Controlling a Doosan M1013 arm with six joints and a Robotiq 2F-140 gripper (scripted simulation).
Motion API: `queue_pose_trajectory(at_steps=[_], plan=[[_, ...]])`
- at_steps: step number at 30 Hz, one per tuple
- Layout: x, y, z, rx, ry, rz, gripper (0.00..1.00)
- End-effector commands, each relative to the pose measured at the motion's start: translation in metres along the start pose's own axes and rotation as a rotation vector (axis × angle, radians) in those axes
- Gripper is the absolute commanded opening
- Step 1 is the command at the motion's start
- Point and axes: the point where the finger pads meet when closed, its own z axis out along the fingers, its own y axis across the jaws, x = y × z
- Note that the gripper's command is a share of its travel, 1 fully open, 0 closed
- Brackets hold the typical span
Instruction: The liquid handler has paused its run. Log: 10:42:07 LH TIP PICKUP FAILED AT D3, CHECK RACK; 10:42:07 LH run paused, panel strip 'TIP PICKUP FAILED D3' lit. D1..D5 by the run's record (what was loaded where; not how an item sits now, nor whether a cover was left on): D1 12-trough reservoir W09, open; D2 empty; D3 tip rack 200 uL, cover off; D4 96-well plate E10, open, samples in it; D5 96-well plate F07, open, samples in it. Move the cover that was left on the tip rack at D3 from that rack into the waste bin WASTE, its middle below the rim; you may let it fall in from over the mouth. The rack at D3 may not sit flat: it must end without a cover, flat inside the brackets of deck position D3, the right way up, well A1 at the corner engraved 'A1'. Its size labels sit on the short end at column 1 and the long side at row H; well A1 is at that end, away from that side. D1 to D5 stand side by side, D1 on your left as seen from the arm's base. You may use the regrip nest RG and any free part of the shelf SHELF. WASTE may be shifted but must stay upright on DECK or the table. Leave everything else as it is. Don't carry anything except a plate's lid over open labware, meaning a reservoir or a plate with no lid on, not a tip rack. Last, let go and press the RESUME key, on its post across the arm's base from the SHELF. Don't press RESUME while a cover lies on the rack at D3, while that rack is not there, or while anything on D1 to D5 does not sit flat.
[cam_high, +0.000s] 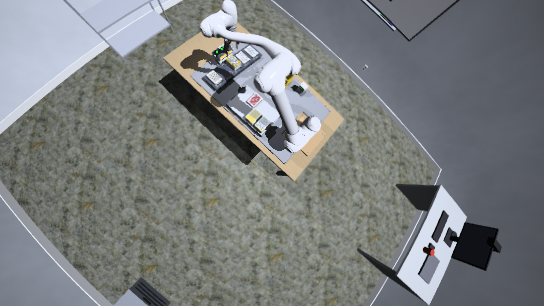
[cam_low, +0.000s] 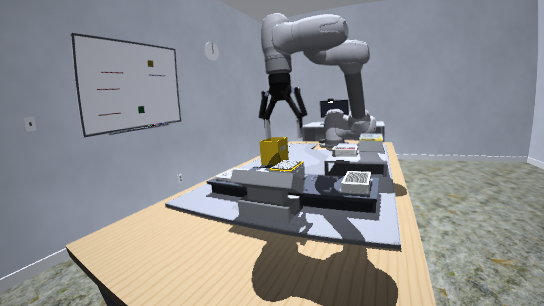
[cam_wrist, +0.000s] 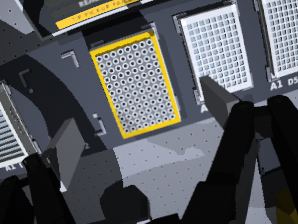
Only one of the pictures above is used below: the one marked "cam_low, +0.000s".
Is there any yellow open-top bin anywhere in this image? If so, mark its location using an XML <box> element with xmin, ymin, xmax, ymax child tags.
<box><xmin>259</xmin><ymin>137</ymin><xmax>289</xmax><ymax>165</ymax></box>

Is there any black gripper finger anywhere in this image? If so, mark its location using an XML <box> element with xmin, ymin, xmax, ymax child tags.
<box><xmin>259</xmin><ymin>91</ymin><xmax>277</xmax><ymax>139</ymax></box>
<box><xmin>280</xmin><ymin>87</ymin><xmax>307</xmax><ymax>138</ymax></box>

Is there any yellow-framed tip rack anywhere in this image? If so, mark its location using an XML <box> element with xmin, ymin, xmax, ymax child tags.
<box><xmin>269</xmin><ymin>160</ymin><xmax>305</xmax><ymax>179</ymax></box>

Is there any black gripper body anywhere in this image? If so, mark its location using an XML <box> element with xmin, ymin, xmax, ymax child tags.
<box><xmin>268</xmin><ymin>73</ymin><xmax>292</xmax><ymax>101</ymax></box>

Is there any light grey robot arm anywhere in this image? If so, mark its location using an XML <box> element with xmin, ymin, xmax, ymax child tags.
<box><xmin>261</xmin><ymin>13</ymin><xmax>377</xmax><ymax>148</ymax></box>

